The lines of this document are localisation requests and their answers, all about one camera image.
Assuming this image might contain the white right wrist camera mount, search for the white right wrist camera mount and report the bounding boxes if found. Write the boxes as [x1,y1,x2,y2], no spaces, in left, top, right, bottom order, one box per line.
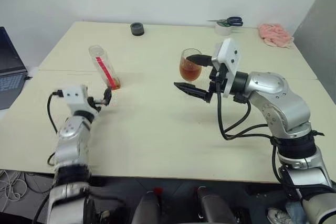
[211,37,242,98]

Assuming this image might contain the white floor cables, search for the white floor cables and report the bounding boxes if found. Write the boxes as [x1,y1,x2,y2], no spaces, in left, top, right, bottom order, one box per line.
[0,170,27,201]

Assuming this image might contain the dark grey round lid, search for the dark grey round lid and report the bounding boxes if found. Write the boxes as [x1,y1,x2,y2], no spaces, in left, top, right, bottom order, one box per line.
[130,22,145,37]

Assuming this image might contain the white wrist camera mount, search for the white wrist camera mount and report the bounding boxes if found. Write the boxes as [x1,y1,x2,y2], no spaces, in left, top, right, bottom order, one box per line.
[211,37,242,98]
[52,84,89,116]

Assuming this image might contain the clear wine glass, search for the clear wine glass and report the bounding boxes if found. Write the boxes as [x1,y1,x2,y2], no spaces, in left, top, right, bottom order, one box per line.
[179,48,202,82]

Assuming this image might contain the black floor cable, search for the black floor cable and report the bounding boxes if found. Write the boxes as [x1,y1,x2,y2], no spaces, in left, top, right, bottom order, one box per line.
[25,173,55,194]

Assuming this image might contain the grey partition panel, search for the grey partition panel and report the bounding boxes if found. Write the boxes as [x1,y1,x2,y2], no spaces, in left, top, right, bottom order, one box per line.
[292,0,336,80]

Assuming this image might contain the dark rounded shape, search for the dark rounded shape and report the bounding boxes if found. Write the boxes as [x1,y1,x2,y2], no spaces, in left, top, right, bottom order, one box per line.
[196,186,237,224]
[131,191,161,224]

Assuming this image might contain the white cup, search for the white cup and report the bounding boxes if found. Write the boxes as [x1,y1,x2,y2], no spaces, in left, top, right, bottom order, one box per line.
[215,20,232,36]

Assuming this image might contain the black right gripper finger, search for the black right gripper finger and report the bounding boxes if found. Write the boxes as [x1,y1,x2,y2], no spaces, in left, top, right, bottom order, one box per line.
[173,82,212,103]
[186,54,212,67]

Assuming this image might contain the blue-handled scissors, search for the blue-handled scissors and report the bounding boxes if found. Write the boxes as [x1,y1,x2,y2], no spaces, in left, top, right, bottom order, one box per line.
[207,16,244,27]

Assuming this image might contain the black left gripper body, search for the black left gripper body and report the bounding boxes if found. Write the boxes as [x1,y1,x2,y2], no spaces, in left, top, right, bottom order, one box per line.
[87,97,106,112]

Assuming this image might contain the pink cloth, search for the pink cloth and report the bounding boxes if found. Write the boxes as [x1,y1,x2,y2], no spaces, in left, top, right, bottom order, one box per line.
[257,23,294,50]

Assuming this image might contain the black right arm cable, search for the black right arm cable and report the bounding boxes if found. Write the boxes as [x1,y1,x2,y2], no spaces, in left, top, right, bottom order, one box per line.
[215,83,302,201]

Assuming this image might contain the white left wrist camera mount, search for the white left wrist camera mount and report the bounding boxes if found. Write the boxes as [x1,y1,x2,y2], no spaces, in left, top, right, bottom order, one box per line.
[52,84,89,116]

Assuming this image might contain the clear bottle with red label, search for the clear bottle with red label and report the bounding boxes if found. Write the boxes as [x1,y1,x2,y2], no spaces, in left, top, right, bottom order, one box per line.
[88,45,123,91]

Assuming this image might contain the dark laptop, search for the dark laptop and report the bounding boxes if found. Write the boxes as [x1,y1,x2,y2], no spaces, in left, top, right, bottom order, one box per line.
[0,26,29,111]

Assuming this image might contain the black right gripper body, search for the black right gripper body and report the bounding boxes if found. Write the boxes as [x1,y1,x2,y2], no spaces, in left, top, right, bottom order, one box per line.
[206,63,228,103]

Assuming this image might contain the white sneaker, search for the white sneaker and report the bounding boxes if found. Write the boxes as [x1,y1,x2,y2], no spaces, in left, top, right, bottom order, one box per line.
[267,207,292,224]

